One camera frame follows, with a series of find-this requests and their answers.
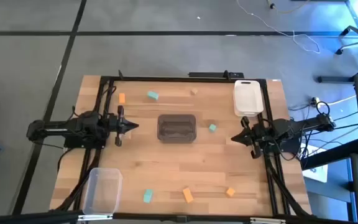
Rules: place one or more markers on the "small orange cube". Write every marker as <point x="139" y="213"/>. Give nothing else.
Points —
<point x="230" y="192"/>

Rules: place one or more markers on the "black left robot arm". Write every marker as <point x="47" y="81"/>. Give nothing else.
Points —
<point x="57" y="129"/>

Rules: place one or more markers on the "teal rectangular block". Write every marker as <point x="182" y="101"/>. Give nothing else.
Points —
<point x="153" y="95"/>
<point x="148" y="196"/>

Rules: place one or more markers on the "small teal cube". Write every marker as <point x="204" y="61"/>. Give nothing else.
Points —
<point x="212" y="128"/>

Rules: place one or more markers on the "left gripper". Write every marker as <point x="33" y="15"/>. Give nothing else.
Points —
<point x="120" y="124"/>

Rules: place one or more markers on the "grey translucent plastic bin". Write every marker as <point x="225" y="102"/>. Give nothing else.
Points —
<point x="176" y="129"/>

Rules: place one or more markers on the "black clamp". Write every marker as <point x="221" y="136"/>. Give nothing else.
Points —
<point x="120" y="74"/>
<point x="226" y="74"/>

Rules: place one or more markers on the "black aluminium table frame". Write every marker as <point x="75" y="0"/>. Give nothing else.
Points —
<point x="166" y="79"/>

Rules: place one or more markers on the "long orange block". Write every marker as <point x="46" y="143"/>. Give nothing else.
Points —
<point x="188" y="195"/>

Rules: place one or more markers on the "black desk foot bar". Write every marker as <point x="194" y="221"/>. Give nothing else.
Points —
<point x="336" y="79"/>

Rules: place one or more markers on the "small natural wood cube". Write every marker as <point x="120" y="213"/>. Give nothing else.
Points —
<point x="194" y="91"/>

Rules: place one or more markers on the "orange rectangular block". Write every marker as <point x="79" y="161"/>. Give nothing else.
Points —
<point x="122" y="98"/>

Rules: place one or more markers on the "white plastic bin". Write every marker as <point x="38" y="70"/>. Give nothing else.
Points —
<point x="248" y="99"/>

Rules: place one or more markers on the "silver metal bracket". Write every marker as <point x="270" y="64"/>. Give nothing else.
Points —
<point x="267" y="221"/>

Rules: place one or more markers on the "clear plastic bin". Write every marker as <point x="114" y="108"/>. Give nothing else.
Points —
<point x="102" y="191"/>

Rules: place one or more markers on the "white power adapter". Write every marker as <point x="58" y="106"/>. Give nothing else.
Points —
<point x="315" y="101"/>

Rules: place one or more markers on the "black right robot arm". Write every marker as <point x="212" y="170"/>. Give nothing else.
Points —
<point x="294" y="127"/>

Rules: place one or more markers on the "black desk beam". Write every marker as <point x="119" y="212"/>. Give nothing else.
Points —
<point x="331" y="154"/>

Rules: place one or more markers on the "white printed box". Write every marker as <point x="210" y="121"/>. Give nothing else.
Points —
<point x="317" y="171"/>

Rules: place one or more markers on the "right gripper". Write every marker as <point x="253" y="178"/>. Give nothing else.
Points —
<point x="258" y="138"/>

